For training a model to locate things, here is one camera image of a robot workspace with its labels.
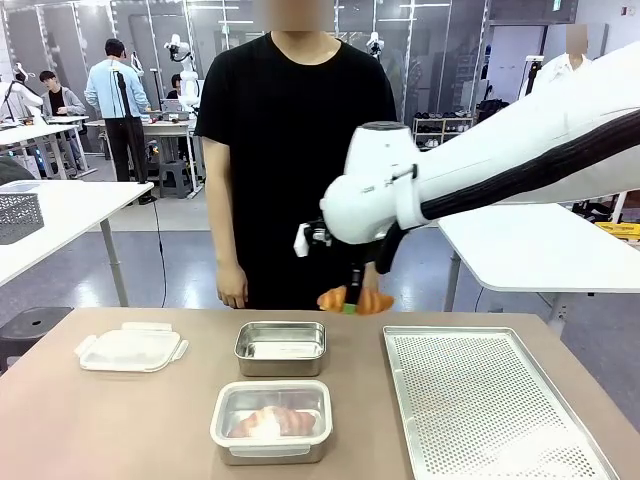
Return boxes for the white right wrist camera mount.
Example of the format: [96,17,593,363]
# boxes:
[292,222,313,259]

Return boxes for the large clear plastic container lid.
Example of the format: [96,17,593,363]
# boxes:
[209,379,335,448]

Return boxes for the seated person in grey jacket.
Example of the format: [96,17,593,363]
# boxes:
[38,70,88,120]

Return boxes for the yellow box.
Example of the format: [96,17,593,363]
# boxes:
[593,221,640,247]

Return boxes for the grey step stool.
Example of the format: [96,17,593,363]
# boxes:
[158,159,195,201]

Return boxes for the grey perforated basket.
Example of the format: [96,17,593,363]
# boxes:
[0,192,44,247]

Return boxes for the person in black T-shirt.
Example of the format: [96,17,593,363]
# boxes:
[193,0,400,311]

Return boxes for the white table with rounded corner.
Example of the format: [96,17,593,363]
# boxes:
[436,199,640,332]

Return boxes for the perforated metal baking tray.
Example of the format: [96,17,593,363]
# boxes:
[382,325,621,480]

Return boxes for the black utility cart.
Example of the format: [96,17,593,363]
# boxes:
[571,198,627,225]

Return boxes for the black round stool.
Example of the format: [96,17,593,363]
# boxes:
[0,305,75,375]

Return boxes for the black bags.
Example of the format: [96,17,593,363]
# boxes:
[476,98,512,125]

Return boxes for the small clear plastic container lid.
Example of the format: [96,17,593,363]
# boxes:
[74,321,191,374]

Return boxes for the small steel rectangular container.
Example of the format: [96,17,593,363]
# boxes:
[233,320,327,378]

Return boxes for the black camera stand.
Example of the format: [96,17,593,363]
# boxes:
[517,56,545,100]

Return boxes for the person's right hand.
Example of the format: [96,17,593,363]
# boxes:
[215,262,250,310]

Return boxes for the person's right forearm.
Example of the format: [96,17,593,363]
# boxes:
[203,137,247,272]

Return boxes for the man in light blue shirt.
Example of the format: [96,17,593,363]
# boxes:
[83,38,152,184]

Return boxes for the white shoe rack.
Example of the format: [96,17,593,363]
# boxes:
[411,115,475,152]

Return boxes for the black tripod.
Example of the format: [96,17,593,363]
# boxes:
[111,69,157,206]

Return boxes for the thin black hanging cable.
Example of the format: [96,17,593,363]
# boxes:
[151,198,167,307]

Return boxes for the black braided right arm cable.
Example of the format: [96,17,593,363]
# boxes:
[373,106,640,276]

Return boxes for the golden croissant bread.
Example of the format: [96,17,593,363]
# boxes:
[228,405,319,440]
[316,285,396,317]

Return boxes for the dark chair back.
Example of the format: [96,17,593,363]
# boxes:
[0,155,36,186]

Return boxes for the white background robot with red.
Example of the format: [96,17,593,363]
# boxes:
[0,61,45,122]

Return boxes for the white background desk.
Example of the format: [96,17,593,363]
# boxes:
[0,121,99,180]

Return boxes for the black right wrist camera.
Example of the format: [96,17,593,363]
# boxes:
[308,218,333,248]

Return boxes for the large steel rectangular container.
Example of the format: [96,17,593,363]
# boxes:
[212,382,332,467]

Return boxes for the white side table with leg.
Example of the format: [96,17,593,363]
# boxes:
[0,180,156,308]

